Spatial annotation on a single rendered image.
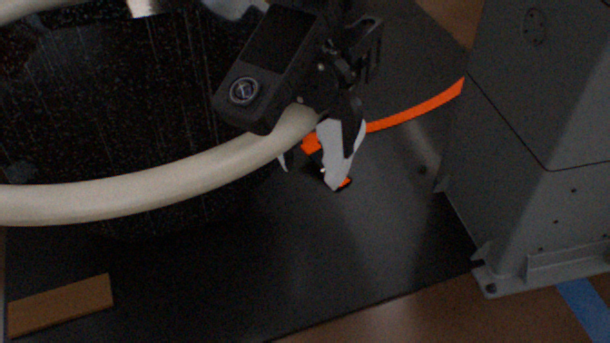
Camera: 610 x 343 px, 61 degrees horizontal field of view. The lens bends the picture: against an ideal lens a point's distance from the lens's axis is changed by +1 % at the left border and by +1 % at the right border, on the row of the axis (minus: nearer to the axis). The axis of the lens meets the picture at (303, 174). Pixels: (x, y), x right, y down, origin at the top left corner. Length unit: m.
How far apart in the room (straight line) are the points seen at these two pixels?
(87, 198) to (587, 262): 1.45
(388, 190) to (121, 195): 1.32
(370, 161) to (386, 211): 0.22
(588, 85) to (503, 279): 0.64
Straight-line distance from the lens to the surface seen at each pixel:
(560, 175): 1.26
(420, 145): 1.82
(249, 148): 0.40
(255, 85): 0.37
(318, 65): 0.41
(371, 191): 1.64
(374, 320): 1.40
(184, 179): 0.39
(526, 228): 1.38
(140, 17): 1.07
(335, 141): 0.45
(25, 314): 1.53
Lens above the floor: 1.22
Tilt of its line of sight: 46 degrees down
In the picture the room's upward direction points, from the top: straight up
